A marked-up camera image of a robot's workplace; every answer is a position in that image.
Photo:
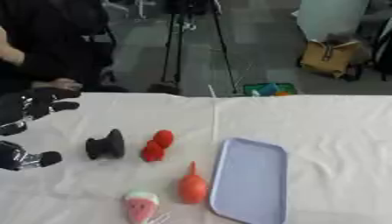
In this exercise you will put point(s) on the black tripod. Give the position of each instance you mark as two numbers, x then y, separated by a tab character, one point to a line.
178	43

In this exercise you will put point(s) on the tan bag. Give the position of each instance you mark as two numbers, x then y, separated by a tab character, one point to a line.
326	58

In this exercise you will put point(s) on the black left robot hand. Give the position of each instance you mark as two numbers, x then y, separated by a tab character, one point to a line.
25	106

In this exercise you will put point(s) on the person's hand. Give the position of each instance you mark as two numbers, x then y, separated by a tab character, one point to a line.
58	84

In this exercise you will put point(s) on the black soft toy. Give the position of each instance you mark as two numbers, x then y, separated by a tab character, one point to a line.
106	145

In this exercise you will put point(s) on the orange carrot toy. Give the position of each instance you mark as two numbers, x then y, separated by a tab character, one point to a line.
193	186

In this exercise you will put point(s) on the green bin with toys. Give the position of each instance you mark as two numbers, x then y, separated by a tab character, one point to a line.
268	89

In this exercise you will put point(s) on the watermelon slice toy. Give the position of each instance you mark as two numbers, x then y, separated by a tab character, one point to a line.
140	207

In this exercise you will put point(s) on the red soft toy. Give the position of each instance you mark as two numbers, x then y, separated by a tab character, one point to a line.
157	145

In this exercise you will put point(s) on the person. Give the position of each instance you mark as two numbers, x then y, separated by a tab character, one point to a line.
51	40

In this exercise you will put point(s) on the pale blue tray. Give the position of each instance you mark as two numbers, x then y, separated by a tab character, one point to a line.
252	182

